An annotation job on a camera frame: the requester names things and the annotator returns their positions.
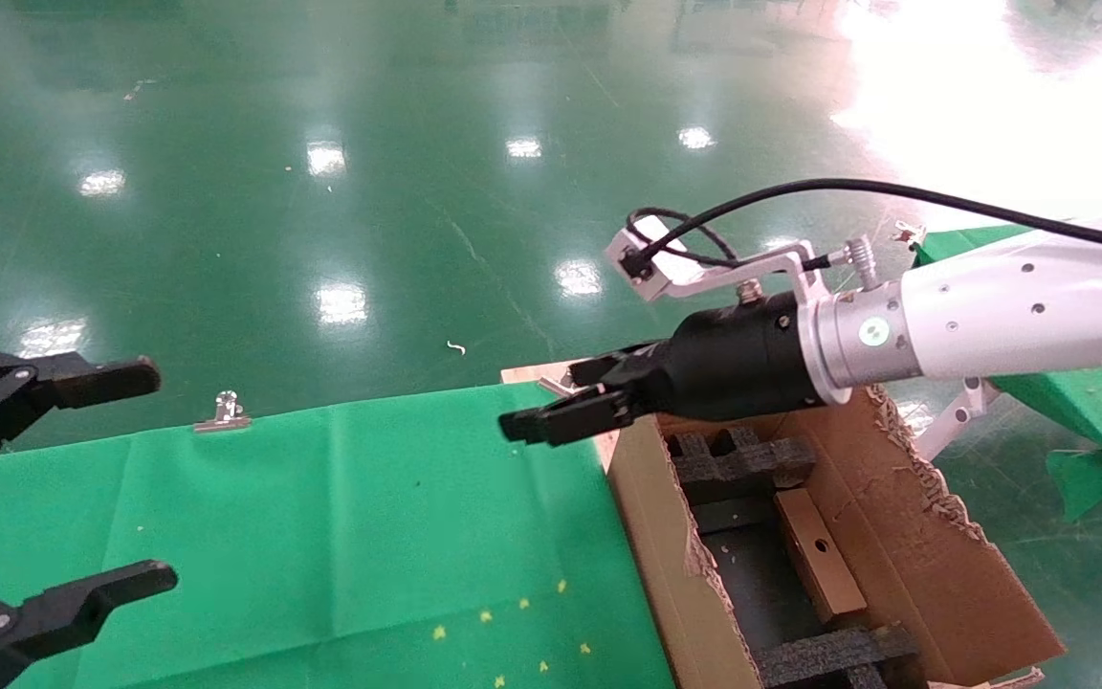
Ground large green table cloth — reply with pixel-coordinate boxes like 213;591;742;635
0;381;676;689

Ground black foam carton liner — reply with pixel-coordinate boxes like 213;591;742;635
694;498;834;652

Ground small long cardboard box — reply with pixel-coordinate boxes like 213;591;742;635
773;488;870;623

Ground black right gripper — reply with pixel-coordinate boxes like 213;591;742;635
498;292;825;448

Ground large open cardboard carton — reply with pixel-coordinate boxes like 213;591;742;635
606;383;1067;689

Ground silver camera mount bracket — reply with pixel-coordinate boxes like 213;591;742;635
675;234;882;307

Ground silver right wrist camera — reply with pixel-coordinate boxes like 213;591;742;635
606;215;705;302

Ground green cloth of side table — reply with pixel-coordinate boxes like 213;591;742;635
913;225;1102;522

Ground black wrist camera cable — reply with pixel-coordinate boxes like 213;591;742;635
626;178;1102;288

